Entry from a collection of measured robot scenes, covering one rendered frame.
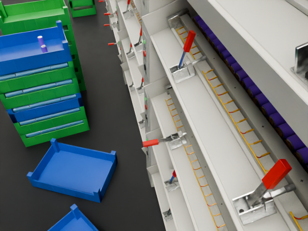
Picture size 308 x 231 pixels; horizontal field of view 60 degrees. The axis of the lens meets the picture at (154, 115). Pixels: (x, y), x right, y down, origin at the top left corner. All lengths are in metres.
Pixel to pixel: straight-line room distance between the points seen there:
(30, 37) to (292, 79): 1.16
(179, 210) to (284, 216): 0.46
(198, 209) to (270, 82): 0.37
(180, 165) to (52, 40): 0.86
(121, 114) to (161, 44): 0.85
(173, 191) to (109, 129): 0.65
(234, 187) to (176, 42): 0.34
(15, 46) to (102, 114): 0.51
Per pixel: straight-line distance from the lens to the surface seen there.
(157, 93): 0.75
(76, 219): 1.11
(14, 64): 1.11
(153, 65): 0.70
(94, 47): 1.98
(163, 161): 0.84
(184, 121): 0.63
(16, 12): 1.57
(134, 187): 1.14
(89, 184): 1.17
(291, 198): 0.35
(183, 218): 0.75
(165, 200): 0.99
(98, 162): 1.22
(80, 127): 1.34
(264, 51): 0.23
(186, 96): 0.46
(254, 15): 0.27
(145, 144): 0.61
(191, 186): 0.57
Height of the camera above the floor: 0.98
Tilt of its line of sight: 45 degrees down
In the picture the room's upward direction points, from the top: straight up
